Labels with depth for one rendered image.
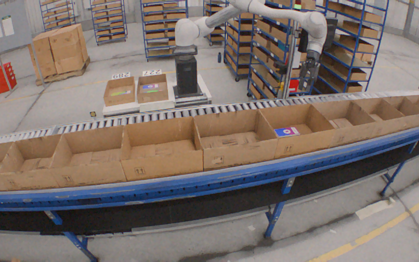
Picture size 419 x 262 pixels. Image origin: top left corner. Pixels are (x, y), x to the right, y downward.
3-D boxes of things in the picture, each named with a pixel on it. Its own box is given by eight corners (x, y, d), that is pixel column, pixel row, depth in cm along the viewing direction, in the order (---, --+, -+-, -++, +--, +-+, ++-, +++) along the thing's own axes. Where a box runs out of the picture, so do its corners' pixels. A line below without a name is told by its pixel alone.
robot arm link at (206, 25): (183, 26, 194) (199, 21, 207) (191, 41, 199) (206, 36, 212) (249, -13, 136) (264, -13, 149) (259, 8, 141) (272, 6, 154)
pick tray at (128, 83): (135, 84, 232) (134, 76, 226) (134, 102, 203) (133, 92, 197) (109, 88, 226) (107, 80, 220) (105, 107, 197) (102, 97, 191)
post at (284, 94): (286, 103, 218) (301, 12, 164) (288, 106, 214) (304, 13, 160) (275, 104, 216) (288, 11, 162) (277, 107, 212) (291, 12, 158)
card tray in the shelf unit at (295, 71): (267, 64, 279) (268, 57, 273) (287, 64, 285) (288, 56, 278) (282, 78, 248) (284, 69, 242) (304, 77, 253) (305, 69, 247)
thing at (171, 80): (199, 75, 255) (199, 72, 253) (212, 100, 210) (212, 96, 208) (110, 87, 237) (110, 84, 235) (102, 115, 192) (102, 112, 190)
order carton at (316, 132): (305, 123, 154) (311, 103, 144) (328, 151, 131) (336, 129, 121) (254, 130, 148) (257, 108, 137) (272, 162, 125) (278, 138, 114)
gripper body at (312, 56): (322, 55, 119) (318, 70, 121) (311, 55, 127) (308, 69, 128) (314, 50, 116) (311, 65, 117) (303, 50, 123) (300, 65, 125)
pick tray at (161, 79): (166, 82, 235) (166, 73, 229) (169, 100, 205) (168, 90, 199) (140, 85, 230) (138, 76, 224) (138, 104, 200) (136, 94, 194)
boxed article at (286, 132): (273, 131, 146) (274, 129, 145) (294, 128, 148) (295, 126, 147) (278, 138, 140) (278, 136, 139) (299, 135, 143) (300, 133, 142)
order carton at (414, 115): (397, 110, 173) (404, 95, 163) (418, 128, 150) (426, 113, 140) (375, 113, 167) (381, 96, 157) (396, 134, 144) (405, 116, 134)
